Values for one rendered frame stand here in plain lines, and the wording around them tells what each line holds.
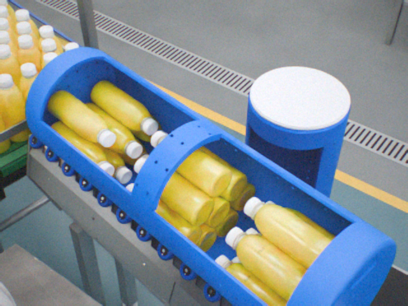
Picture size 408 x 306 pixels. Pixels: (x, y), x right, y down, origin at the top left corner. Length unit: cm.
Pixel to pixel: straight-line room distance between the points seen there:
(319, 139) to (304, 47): 219
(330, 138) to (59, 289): 81
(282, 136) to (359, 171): 142
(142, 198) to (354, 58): 266
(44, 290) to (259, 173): 53
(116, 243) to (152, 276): 14
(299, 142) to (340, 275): 63
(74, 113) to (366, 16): 297
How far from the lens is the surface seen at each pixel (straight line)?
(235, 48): 369
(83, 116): 141
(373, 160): 302
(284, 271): 110
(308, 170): 201
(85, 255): 193
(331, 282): 101
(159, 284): 141
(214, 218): 127
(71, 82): 152
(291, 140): 157
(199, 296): 132
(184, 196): 120
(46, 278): 128
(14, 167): 173
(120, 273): 219
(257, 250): 112
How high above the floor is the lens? 204
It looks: 44 degrees down
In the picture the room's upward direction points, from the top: straight up
